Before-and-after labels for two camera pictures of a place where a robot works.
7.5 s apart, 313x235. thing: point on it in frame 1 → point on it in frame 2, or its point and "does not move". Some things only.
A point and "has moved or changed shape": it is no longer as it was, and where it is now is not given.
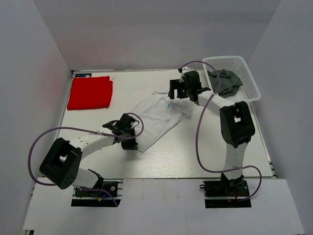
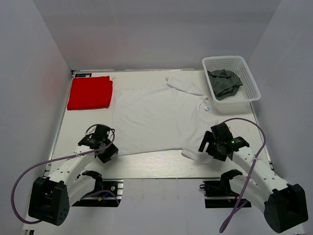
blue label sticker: (83, 75) does not move
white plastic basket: (249, 91) does not move
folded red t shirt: (90, 93) does not move
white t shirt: (160, 114) has moved or changed shape
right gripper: (175, 84) → (209, 137)
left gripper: (132, 145) → (105, 157)
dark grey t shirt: (230, 82) does not move
